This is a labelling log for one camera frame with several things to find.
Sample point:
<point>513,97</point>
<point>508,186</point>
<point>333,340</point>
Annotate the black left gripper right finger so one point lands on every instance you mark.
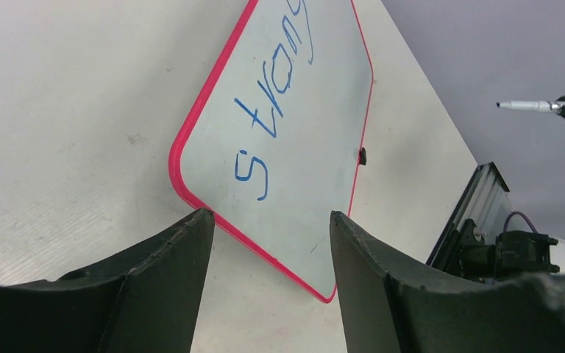
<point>391,302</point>

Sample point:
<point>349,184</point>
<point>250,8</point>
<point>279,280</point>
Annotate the aluminium frame rail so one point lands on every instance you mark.
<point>477,219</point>

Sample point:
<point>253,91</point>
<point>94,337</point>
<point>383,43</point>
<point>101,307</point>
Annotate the blue white whiteboard marker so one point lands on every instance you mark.
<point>533,106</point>

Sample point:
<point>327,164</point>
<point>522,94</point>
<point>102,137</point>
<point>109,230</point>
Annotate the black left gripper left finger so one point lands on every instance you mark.
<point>145,298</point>

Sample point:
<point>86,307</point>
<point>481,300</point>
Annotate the pink framed whiteboard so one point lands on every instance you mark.
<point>272,142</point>

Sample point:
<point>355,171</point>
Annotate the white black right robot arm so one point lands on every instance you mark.
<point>520,248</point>

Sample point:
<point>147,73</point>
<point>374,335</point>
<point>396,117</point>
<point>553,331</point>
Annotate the black right whiteboard foot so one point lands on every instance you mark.
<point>362,157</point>

